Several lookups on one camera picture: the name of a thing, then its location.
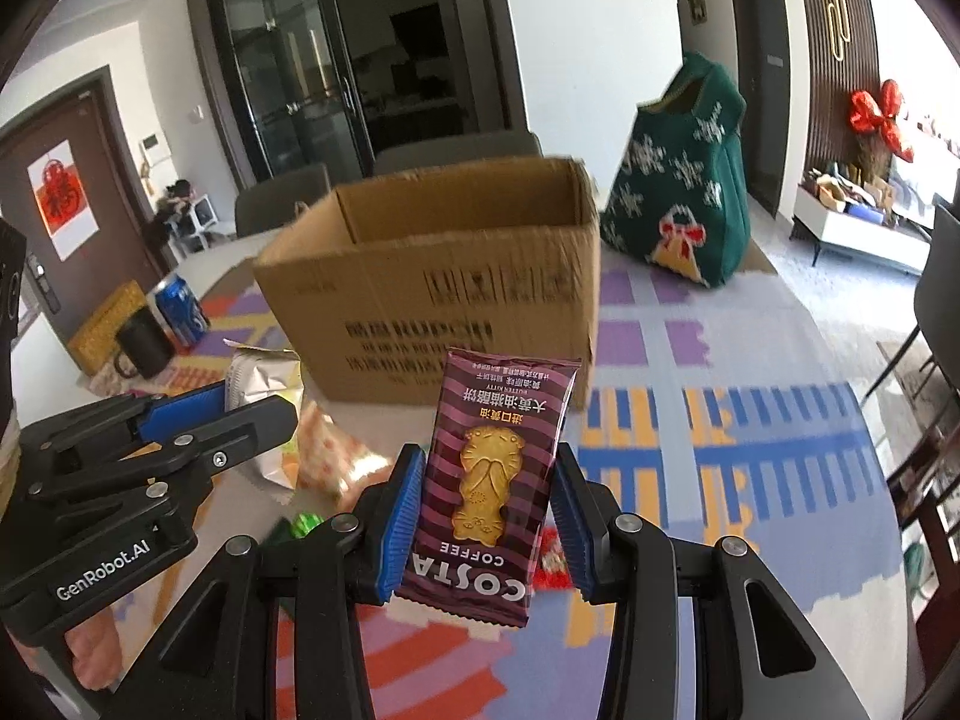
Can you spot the green knitted bag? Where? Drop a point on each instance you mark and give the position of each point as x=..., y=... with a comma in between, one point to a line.
x=675, y=187

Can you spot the colourful printed tablecloth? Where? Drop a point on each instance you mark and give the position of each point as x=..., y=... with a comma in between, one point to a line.
x=675, y=427

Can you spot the dark chair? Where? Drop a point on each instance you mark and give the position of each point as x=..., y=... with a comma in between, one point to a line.
x=941, y=292

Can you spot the red bow decoration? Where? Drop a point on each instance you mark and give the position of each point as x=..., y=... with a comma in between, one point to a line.
x=877, y=116

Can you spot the blue soda can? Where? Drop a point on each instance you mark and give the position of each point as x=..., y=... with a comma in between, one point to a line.
x=180, y=311

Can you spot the purple striped cookie packet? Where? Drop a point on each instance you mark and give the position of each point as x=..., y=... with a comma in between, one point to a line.
x=487, y=420

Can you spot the red snack packet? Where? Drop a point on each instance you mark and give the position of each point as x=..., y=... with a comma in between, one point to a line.
x=551, y=562

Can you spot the dark brown door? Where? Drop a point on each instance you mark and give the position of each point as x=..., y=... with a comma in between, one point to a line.
x=112, y=187

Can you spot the grey chair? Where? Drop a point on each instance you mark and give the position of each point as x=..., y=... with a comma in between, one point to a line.
x=457, y=151
x=281, y=199

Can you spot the gold wall ornament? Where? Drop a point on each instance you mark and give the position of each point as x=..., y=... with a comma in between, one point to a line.
x=836, y=22

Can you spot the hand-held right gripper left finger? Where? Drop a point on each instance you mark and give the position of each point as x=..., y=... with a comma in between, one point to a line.
x=397, y=529

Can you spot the black mug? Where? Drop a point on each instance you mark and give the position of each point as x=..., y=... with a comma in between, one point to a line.
x=146, y=345

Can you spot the yellow patterned box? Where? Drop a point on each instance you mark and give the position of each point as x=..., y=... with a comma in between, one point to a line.
x=101, y=322

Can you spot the red white door poster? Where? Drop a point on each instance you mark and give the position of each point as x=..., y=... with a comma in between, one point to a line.
x=64, y=199

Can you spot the cardboard box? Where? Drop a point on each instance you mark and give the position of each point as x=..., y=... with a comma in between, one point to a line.
x=375, y=292

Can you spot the white low cabinet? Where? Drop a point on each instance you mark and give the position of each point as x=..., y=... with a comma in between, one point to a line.
x=862, y=236

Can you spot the green candy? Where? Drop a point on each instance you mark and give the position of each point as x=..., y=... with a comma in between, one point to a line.
x=304, y=525

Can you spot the orange white snack packet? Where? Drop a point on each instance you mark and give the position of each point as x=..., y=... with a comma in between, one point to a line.
x=330, y=457

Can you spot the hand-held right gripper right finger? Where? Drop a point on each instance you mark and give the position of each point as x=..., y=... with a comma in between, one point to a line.
x=574, y=532

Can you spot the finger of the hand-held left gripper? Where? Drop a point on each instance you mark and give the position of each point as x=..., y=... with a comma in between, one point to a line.
x=247, y=420
x=180, y=412

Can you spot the white side table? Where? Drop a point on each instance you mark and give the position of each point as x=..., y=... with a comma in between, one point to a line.
x=206, y=221

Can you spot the glass sliding door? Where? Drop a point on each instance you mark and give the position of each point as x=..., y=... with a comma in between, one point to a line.
x=285, y=67

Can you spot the silver snack bag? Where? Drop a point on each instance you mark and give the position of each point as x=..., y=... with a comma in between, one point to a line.
x=255, y=375

